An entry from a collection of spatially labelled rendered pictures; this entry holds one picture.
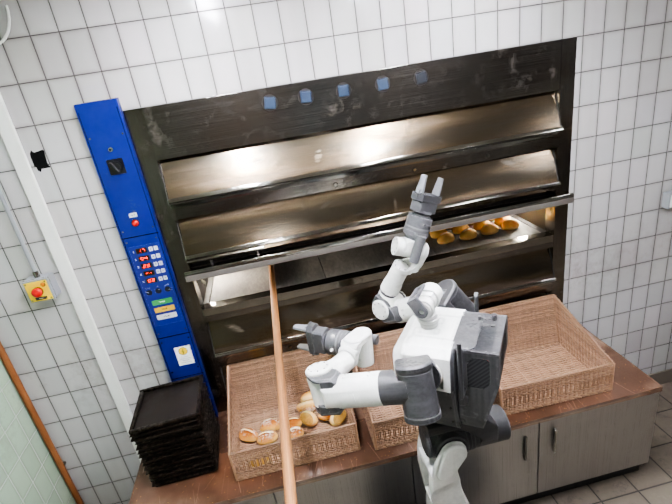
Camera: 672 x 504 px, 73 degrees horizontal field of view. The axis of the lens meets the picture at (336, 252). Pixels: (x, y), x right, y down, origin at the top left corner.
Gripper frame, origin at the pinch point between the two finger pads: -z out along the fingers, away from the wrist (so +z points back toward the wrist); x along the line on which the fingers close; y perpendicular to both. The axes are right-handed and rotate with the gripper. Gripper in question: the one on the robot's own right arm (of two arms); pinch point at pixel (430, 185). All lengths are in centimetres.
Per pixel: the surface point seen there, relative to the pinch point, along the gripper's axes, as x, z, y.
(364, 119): -9, -16, 54
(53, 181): 98, 38, 105
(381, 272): -36, 51, 45
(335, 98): 5, -21, 60
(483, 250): -80, 30, 24
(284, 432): 49, 75, -18
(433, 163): -43, -5, 40
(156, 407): 58, 123, 61
